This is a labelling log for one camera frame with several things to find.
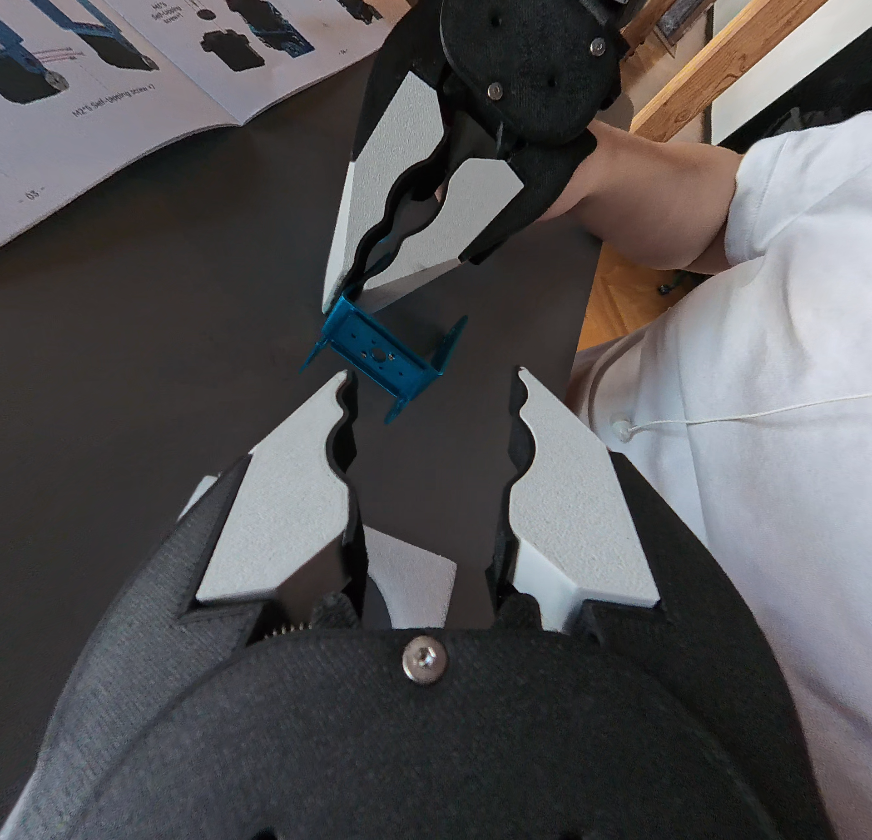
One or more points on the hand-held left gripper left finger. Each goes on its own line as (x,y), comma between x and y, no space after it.
(286,513)

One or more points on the wooden framed panel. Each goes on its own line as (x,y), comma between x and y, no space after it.
(715,56)

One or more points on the person's right forearm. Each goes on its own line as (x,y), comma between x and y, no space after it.
(647,192)

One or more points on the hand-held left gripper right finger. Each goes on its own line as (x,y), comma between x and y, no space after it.
(579,513)

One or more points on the white instruction manual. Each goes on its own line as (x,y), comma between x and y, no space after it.
(136,104)

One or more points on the dark grey desk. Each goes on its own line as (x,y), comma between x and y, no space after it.
(136,376)

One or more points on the blue metal servo bracket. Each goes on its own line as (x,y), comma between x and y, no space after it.
(368,356)

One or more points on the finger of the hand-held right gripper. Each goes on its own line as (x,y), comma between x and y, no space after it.
(470,213)
(388,158)

